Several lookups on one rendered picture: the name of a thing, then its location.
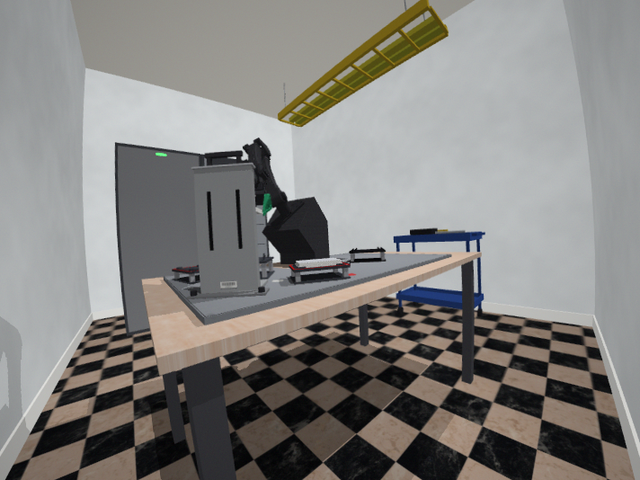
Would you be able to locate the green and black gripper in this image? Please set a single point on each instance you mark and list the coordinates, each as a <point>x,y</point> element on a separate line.
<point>262,198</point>

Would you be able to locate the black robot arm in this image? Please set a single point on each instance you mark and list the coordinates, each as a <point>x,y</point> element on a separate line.
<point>278,197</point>

